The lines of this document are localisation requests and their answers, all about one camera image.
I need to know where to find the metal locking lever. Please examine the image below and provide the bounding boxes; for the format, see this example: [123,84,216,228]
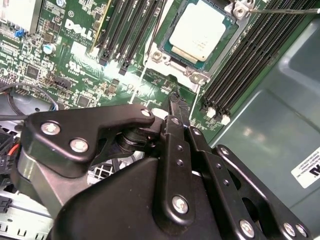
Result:
[149,0,168,55]
[231,0,320,16]

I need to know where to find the metal socket cover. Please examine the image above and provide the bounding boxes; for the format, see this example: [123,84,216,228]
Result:
[132,48,212,121]

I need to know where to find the CPU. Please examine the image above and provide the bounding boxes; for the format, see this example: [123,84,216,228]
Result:
[159,0,240,72]

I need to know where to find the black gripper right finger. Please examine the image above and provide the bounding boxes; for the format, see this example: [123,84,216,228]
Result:
[178,98,313,240]

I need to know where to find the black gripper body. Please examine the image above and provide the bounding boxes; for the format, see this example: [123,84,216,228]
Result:
[48,156,233,240]

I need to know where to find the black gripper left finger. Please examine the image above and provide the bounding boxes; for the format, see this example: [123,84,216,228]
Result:
[11,91,196,235]

